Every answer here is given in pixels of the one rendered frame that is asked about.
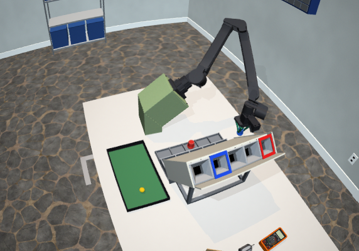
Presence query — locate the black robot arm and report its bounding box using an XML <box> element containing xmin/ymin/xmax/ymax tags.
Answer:
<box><xmin>168</xmin><ymin>18</ymin><xmax>268</xmax><ymax>133</ymax></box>

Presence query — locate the red plug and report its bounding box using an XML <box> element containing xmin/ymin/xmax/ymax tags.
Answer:
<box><xmin>187</xmin><ymin>140</ymin><xmax>195</xmax><ymax>149</ymax></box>

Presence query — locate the blue rectangular band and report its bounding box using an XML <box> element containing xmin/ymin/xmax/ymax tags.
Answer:
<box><xmin>210</xmin><ymin>151</ymin><xmax>232</xmax><ymax>179</ymax></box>

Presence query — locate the orange digital multimeter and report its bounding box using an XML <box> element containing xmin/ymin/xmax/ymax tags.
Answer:
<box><xmin>259</xmin><ymin>227</ymin><xmax>287</xmax><ymax>251</ymax></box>

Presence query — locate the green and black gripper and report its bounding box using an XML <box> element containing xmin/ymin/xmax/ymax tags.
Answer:
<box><xmin>234</xmin><ymin>111</ymin><xmax>252</xmax><ymax>133</ymax></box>

